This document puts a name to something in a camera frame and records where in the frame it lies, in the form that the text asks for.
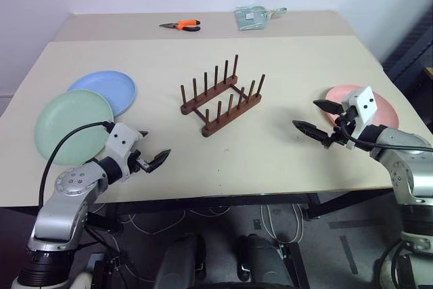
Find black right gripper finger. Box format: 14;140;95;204
313;99;344;116
292;120;332;148

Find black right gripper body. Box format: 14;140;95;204
323;106;360;150

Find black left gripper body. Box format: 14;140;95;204
127;149;153;175

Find wooden dish rack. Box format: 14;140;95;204
179;53;267;139

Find red plate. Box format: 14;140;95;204
325;84;400;131

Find blue plate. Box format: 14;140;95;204
66;70;138;118

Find green plate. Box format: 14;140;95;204
33;89;116;166

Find dark rounded shape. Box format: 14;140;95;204
235;234;294;289
154;232;208;289

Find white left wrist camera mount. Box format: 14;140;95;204
104;122;144;181

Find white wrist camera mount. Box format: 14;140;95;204
104;122;144;181
340;87;378;131

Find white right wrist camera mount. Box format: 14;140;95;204
340;87;378;131

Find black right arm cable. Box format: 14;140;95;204
334;116;433;153

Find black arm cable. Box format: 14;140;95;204
38;120;114;209
334;116;433;153

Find white floor cable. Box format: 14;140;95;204
121;208;231;236
259;202;306;245

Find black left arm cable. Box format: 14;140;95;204
38;120;114;209

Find orange handled pliers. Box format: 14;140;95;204
158;19;202;33

